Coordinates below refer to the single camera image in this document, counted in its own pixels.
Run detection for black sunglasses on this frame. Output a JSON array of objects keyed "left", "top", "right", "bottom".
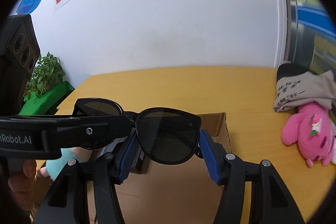
[{"left": 73, "top": 98, "right": 203, "bottom": 165}]

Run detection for green plant tray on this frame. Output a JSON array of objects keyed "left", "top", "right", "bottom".
[{"left": 19, "top": 81, "right": 74, "bottom": 115}]

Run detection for person left hand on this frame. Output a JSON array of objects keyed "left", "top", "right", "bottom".
[{"left": 8, "top": 159, "right": 37, "bottom": 211}]

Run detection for green potted plant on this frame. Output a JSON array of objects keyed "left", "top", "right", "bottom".
[{"left": 26, "top": 52, "right": 65, "bottom": 100}]

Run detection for grey folded cloth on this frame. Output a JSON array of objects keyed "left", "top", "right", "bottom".
[{"left": 273, "top": 63, "right": 335, "bottom": 112}]

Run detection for pink green plush doll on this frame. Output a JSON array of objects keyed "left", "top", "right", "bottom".
[{"left": 39, "top": 147, "right": 92, "bottom": 181}]

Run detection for pink plush toy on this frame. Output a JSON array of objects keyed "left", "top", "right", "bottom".
[{"left": 281, "top": 102, "right": 335, "bottom": 168}]

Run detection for brown cardboard box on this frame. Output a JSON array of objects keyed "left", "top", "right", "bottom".
[{"left": 86, "top": 112, "right": 250, "bottom": 224}]

